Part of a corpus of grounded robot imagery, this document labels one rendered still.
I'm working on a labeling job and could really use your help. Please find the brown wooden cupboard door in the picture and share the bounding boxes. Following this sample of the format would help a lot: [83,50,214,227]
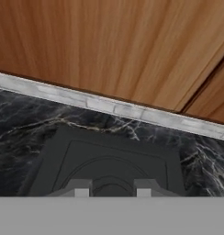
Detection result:
[0,0,224,113]
[181,54,224,126]

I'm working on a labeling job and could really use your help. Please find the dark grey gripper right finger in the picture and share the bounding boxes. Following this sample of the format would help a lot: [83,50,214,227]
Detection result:
[133,179,180,198]

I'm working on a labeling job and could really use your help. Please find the dark grey hob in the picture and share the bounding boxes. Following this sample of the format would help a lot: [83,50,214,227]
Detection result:
[28,125,186,198]

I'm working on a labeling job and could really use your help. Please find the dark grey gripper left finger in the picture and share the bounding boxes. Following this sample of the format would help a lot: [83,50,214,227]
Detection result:
[47,179,94,198]

